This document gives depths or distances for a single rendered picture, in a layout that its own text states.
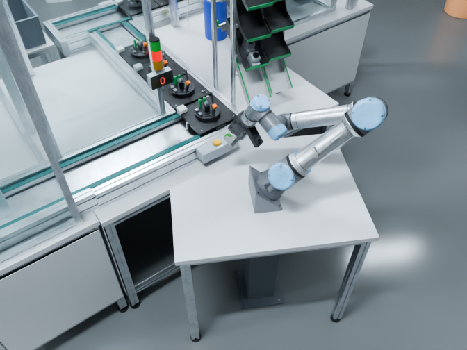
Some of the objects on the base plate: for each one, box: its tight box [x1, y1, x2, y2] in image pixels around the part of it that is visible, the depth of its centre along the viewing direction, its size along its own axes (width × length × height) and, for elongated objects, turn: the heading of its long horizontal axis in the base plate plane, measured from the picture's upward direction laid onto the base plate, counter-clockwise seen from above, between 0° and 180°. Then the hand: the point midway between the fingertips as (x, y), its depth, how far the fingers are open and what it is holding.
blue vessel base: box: [203, 0, 227, 41], centre depth 304 cm, size 16×16×27 cm
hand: (236, 144), depth 211 cm, fingers open, 8 cm apart
